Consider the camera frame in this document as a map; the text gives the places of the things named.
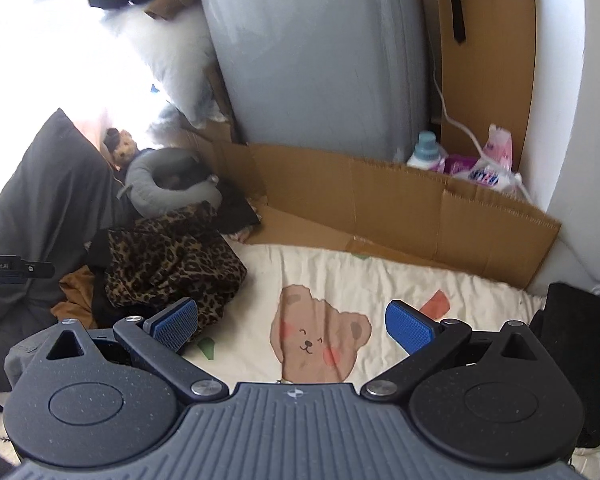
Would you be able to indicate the grey neck pillow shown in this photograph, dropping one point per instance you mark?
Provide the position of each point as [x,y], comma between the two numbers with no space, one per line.
[159,181]

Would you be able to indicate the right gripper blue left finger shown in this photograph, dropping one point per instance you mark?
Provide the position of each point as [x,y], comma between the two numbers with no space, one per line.
[174,326]

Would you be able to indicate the pink spray bottle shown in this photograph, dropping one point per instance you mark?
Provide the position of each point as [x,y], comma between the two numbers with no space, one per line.
[499,147]

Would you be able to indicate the dark grey pillow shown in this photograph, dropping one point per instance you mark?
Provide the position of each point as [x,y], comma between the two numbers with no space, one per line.
[61,194]

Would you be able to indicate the small teddy bear toy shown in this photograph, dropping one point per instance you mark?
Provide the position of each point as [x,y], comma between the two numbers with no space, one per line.
[121,147]

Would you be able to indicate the purple white detergent pouch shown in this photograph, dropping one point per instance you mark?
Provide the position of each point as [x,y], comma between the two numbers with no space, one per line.
[480,172]

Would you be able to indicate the white pillow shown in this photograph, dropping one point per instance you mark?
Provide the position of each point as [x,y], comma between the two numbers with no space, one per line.
[178,53]

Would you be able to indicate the black folded clothes stack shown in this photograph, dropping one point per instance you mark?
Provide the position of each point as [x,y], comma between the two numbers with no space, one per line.
[569,329]

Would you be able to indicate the cream bear print bedsheet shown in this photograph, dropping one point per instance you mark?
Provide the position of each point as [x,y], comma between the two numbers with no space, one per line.
[307,316]

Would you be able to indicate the brown cardboard sheet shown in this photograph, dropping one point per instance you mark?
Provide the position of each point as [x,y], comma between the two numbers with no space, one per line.
[333,201]

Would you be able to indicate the tall brown cardboard panel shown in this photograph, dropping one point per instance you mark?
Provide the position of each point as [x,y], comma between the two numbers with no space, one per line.
[488,79]

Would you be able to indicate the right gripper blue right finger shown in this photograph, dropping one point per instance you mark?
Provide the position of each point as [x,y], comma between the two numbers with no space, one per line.
[408,327]

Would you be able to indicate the blue cap detergent bottle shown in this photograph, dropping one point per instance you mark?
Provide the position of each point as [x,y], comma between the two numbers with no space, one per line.
[426,154]

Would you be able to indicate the grey wrapped appliance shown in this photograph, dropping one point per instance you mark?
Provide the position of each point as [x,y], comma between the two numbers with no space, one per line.
[347,76]

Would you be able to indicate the leopard print garment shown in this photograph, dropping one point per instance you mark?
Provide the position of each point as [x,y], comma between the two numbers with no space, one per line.
[141,268]

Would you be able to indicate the brown garment on bed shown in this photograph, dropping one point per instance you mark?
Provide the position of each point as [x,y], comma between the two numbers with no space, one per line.
[78,289]

